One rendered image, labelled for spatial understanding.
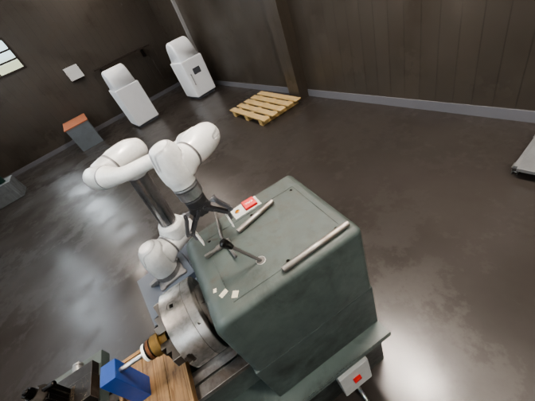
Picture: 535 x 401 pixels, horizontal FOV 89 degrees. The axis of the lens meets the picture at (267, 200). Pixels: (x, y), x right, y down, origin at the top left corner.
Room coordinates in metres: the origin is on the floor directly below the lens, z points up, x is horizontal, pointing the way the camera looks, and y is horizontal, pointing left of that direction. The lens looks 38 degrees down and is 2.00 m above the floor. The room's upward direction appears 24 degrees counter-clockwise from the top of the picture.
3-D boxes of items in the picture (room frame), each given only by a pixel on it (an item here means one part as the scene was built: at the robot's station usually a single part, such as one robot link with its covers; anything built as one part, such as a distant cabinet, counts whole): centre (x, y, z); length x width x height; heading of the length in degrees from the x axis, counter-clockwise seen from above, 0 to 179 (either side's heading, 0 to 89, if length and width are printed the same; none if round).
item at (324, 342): (0.77, 0.08, 0.43); 0.60 x 0.48 x 0.86; 103
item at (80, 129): (8.54, 3.99, 0.33); 1.22 x 0.64 x 0.65; 22
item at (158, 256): (1.26, 0.74, 0.97); 0.18 x 0.16 x 0.22; 138
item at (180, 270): (1.24, 0.77, 0.83); 0.22 x 0.18 x 0.06; 112
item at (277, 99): (5.22, -0.68, 0.06); 1.37 x 0.91 x 0.12; 22
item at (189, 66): (8.29, 0.44, 0.72); 0.81 x 0.67 x 1.44; 22
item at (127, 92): (8.12, 2.18, 0.74); 0.77 x 0.67 x 1.47; 24
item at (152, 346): (0.63, 0.61, 1.08); 0.09 x 0.09 x 0.09; 13
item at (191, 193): (0.83, 0.24, 1.53); 0.09 x 0.09 x 0.06
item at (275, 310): (0.77, 0.08, 1.06); 0.59 x 0.48 x 0.39; 103
